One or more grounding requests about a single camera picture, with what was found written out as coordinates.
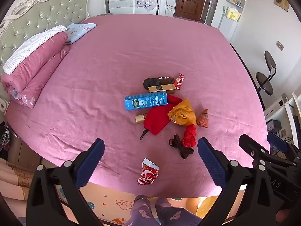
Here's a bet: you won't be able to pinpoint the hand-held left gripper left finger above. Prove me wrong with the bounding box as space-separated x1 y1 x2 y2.
26 138 105 226

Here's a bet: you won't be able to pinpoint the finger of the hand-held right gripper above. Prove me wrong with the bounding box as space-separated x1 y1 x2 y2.
238 134 271 167
267 132 301 163

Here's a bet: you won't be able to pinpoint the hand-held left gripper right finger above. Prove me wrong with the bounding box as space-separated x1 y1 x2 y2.
197 137 285 226

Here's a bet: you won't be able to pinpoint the long blue carton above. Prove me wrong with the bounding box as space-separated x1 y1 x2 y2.
124 92 168 111

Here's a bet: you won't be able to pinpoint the grey box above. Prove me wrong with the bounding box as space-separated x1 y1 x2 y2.
266 120 282 131

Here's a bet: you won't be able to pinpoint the white desk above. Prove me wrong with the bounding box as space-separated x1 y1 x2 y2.
263 92 301 151

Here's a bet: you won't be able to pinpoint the cartoon play mat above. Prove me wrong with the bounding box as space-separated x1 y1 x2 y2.
54 183 143 226

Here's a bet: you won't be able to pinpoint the orange pink sock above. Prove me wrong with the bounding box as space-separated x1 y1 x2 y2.
197 108 209 129

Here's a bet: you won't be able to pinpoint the yellow plastic stool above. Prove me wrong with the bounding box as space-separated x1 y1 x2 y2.
185 196 220 220

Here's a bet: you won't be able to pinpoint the yellow plastic bag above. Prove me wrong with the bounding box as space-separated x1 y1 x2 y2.
167 98 197 126

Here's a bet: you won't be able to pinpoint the red white snack wrapper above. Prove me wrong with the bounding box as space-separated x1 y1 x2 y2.
137 158 160 186

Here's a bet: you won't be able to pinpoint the black swivel chair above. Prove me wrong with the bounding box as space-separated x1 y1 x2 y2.
255 50 278 97

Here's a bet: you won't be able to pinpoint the wooden nightstand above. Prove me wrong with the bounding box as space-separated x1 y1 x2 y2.
7 132 44 169

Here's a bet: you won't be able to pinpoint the red cloth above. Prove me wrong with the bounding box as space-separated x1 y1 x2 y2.
143 95 182 136

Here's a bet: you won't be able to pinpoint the person's legs in purple pants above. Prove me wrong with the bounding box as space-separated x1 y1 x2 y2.
124 195 203 226

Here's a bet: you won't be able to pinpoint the tan patterned cloth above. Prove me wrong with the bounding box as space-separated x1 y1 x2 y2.
0 157 34 202

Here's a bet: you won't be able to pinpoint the small red snack wrapper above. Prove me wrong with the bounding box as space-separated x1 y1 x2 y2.
173 73 185 90

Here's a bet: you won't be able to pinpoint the bed with pink sheet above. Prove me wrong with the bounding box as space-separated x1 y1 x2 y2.
5 14 271 198

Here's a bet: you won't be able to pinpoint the tan cardboard box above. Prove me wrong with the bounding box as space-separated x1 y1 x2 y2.
148 84 177 95

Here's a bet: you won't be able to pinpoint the brown and grey sock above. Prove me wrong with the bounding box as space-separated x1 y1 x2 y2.
143 76 175 90

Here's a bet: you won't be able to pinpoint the folded pink quilt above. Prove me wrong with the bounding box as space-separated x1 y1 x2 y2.
1 25 71 109

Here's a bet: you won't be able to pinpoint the light blue patterned pillow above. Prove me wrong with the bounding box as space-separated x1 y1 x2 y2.
64 23 97 44

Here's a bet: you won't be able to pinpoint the green tufted headboard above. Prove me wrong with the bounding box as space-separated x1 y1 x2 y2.
0 0 90 66

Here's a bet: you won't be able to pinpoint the small white cabinet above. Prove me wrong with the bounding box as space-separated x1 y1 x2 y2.
158 0 176 17

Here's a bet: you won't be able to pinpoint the red braided cord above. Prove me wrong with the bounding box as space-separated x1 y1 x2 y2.
183 124 197 148

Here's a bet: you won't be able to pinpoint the black strap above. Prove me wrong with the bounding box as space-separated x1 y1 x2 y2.
168 134 195 160

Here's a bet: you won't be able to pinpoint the white wall shelf with pictures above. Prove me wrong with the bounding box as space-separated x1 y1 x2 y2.
218 0 250 30

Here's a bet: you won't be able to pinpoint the large wall picture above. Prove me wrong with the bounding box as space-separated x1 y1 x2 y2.
273 0 290 12

